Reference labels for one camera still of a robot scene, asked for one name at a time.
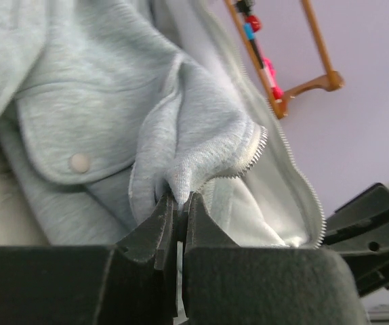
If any pink highlighter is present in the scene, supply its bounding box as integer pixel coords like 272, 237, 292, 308
263, 58, 283, 101

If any grey zip-up jacket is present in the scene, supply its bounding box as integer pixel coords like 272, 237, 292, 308
0, 1, 325, 248

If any wooden two-tier rack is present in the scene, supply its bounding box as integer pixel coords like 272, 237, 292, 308
223, 1, 344, 118

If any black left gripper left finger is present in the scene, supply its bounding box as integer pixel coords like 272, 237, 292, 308
0, 194, 177, 324

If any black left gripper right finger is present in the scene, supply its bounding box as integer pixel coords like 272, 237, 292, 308
182, 193, 367, 325

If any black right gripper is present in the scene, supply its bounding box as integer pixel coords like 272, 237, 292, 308
323, 183, 389, 297

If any blue black highlighter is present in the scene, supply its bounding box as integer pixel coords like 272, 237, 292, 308
243, 22, 264, 69

